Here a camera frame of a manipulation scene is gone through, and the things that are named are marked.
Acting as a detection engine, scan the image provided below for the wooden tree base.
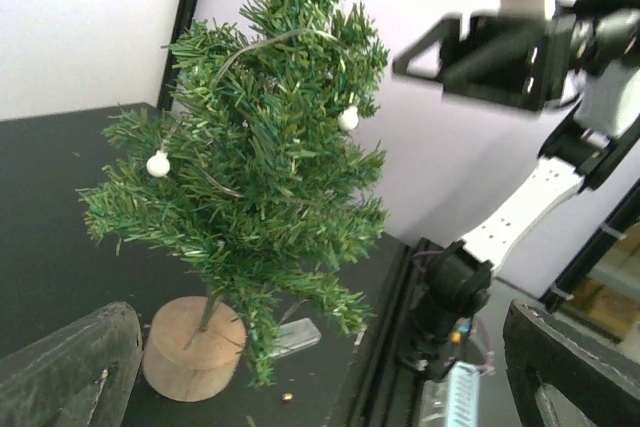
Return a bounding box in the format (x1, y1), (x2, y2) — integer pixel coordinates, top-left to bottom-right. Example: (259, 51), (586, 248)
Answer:
(142, 296), (247, 403)

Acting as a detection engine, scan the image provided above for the right black frame post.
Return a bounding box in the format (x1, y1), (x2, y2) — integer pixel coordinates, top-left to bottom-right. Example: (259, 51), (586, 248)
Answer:
(156, 0), (198, 111)

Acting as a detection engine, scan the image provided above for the light blue slotted cable duct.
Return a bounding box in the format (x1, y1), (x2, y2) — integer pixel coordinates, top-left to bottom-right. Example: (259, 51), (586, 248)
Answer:
(444, 362), (481, 427)

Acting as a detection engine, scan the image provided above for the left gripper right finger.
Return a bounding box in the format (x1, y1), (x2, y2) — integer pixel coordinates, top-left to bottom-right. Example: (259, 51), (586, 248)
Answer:
(503, 301), (639, 426)

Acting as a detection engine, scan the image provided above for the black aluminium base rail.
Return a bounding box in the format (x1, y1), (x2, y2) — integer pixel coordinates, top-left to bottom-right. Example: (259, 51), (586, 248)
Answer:
(330, 238), (434, 426)

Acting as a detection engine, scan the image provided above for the small green christmas tree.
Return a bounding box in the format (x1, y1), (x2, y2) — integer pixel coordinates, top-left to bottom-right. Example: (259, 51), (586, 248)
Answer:
(80, 0), (389, 386)

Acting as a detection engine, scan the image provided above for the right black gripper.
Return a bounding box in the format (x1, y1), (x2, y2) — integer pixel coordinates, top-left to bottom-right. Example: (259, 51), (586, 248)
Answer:
(391, 14), (576, 112)

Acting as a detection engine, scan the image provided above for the clear plastic battery box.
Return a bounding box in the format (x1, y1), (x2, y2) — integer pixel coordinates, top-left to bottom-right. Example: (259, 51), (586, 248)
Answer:
(270, 318), (322, 359)

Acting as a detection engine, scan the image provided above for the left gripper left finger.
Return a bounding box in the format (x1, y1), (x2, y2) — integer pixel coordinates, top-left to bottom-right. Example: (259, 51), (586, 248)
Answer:
(1, 302), (142, 426)

